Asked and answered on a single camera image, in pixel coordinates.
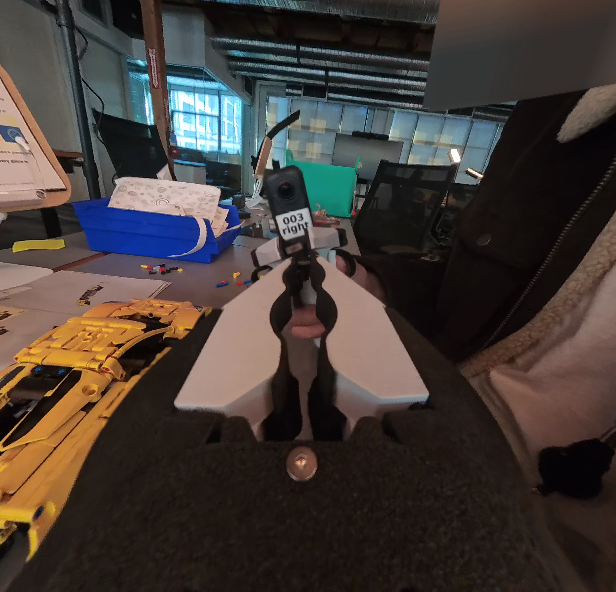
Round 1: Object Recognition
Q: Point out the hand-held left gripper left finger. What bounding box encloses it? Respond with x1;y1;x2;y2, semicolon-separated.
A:
174;259;293;414

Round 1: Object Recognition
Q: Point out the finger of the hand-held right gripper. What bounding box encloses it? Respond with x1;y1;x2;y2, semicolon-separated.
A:
252;238;286;269
308;228;340;252

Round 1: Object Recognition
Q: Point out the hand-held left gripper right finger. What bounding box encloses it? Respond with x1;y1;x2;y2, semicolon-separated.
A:
313;256;430;413

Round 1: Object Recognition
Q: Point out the yellow brick toy car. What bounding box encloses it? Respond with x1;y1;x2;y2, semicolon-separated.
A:
0;299;212;561

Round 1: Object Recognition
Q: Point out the building instruction booklet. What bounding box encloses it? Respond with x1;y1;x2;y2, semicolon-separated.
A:
0;262;172;361

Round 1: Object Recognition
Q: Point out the person's right forearm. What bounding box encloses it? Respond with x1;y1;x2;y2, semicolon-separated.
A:
354;252;453;357

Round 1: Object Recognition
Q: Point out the grey desk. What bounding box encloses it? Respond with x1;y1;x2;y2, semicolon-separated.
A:
0;226;362;592

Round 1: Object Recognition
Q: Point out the person's right hand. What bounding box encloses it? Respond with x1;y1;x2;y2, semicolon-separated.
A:
291;254;387;340

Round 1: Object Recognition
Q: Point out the teal felt bag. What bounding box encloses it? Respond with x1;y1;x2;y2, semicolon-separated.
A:
286;149;363;218

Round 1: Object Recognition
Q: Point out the white paper strip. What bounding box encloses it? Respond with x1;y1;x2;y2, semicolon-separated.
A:
171;218;241;259

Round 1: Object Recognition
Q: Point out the black mesh chair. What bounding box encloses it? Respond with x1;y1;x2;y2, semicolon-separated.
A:
354;160;458;256

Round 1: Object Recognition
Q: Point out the black monitor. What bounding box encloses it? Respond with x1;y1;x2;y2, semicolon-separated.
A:
332;134;404;181

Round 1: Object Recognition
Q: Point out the window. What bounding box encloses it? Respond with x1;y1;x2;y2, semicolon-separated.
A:
168;89;244;154

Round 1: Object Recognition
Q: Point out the blue plastic bin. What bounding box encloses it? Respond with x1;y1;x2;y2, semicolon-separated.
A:
71;198;242;264

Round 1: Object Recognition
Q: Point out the yellow paper scrap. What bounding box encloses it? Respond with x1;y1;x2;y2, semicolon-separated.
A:
12;239;65;253

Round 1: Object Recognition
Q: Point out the black metal pole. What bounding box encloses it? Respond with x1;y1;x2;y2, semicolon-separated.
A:
55;0;102;200

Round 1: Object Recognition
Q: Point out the wooden board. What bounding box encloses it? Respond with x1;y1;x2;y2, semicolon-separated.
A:
0;65;72;213

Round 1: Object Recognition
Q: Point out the instruction sheet with coloured blocks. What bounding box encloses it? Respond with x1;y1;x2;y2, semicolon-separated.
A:
0;79;67;193

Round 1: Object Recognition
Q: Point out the wooden post with red label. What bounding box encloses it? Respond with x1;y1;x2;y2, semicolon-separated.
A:
139;0;176;164

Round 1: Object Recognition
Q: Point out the silver air duct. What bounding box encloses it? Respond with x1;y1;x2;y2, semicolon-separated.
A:
185;0;443;106

